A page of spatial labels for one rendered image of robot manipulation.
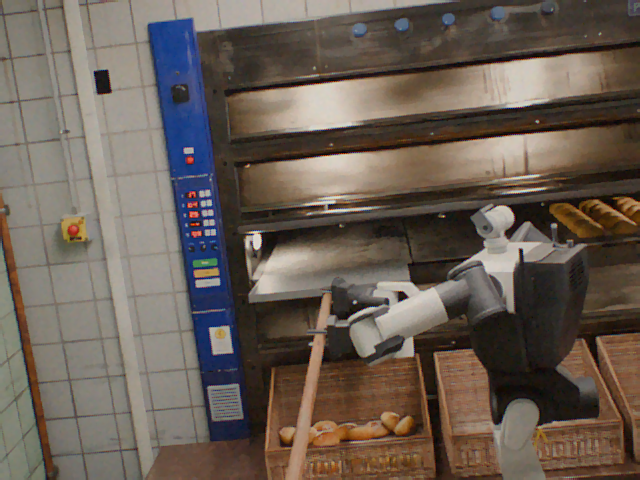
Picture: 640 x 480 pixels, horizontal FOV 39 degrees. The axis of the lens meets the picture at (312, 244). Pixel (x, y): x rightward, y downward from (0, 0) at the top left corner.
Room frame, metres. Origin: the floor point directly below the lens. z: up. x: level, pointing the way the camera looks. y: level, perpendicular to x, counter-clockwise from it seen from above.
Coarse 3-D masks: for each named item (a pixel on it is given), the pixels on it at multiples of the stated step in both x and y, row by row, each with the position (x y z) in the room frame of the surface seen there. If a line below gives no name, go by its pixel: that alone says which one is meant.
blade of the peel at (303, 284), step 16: (304, 272) 3.27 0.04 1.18; (320, 272) 3.24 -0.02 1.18; (336, 272) 3.21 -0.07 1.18; (352, 272) 3.18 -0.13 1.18; (368, 272) 3.16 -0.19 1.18; (384, 272) 3.13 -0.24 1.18; (400, 272) 3.10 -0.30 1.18; (256, 288) 3.11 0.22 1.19; (272, 288) 3.09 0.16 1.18; (288, 288) 3.06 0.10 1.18; (304, 288) 3.03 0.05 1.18
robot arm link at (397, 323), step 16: (432, 288) 2.11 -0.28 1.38; (400, 304) 2.09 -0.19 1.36; (416, 304) 2.07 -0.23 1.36; (432, 304) 2.07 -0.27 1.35; (352, 320) 2.12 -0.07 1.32; (384, 320) 2.06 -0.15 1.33; (400, 320) 2.06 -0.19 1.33; (416, 320) 2.06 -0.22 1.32; (432, 320) 2.06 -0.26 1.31; (384, 336) 2.05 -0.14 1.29; (400, 336) 2.06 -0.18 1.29; (384, 352) 2.05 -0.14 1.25
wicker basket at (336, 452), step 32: (320, 384) 3.16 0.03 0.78; (352, 384) 3.15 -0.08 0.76; (384, 384) 3.14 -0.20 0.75; (416, 384) 3.13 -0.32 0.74; (288, 416) 3.14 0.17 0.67; (320, 416) 3.13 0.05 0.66; (416, 416) 3.10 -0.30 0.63; (288, 448) 2.73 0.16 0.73; (320, 448) 2.72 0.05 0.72; (352, 448) 2.72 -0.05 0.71; (384, 448) 2.71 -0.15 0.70; (416, 448) 2.70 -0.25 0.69
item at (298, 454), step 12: (324, 300) 2.74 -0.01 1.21; (324, 312) 2.60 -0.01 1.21; (324, 324) 2.49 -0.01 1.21; (324, 336) 2.39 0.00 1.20; (312, 348) 2.30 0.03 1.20; (312, 360) 2.18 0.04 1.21; (312, 372) 2.09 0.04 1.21; (312, 384) 2.01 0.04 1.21; (312, 396) 1.94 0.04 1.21; (300, 408) 1.88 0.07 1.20; (312, 408) 1.88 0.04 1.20; (300, 420) 1.80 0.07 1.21; (300, 432) 1.73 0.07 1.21; (300, 444) 1.68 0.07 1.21; (300, 456) 1.63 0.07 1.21; (288, 468) 1.59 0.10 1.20; (300, 468) 1.58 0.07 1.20
